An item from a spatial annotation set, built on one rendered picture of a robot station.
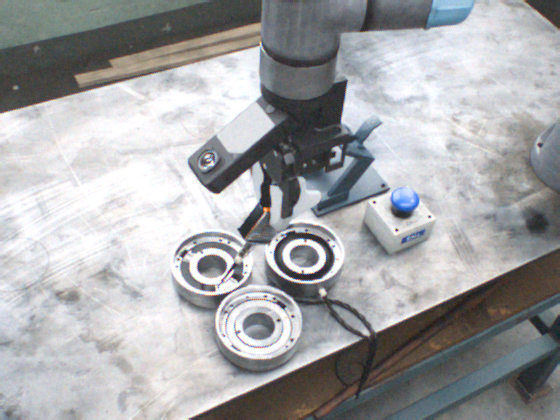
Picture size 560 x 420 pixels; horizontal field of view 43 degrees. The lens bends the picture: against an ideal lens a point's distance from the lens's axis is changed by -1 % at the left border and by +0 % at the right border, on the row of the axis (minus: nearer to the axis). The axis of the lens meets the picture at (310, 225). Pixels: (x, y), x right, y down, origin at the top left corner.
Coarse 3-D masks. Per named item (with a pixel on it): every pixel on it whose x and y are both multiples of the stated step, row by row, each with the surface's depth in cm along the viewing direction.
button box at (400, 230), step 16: (368, 208) 101; (384, 208) 99; (416, 208) 100; (368, 224) 102; (384, 224) 98; (400, 224) 98; (416, 224) 98; (432, 224) 100; (384, 240) 100; (400, 240) 98; (416, 240) 101
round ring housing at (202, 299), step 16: (192, 240) 94; (208, 240) 95; (224, 240) 95; (240, 240) 94; (176, 256) 93; (208, 256) 94; (224, 256) 93; (176, 272) 91; (192, 272) 91; (176, 288) 91; (192, 288) 89; (208, 304) 90
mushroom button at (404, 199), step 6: (396, 192) 98; (402, 192) 98; (408, 192) 98; (414, 192) 98; (390, 198) 98; (396, 198) 97; (402, 198) 97; (408, 198) 97; (414, 198) 97; (396, 204) 97; (402, 204) 96; (408, 204) 97; (414, 204) 97; (402, 210) 97; (408, 210) 97
